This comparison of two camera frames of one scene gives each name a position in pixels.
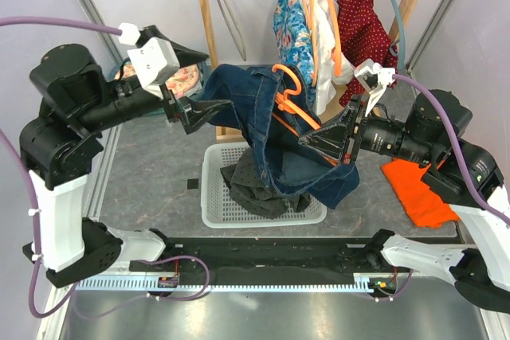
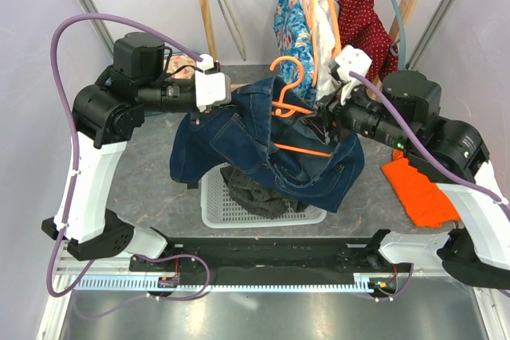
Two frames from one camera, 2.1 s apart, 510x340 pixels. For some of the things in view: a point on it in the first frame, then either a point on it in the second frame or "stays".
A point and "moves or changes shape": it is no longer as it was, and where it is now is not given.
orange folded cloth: [423, 205] stays
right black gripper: [339, 134] -> [329, 109]
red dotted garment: [366, 34] stays
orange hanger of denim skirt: [286, 104] moves or changes shape
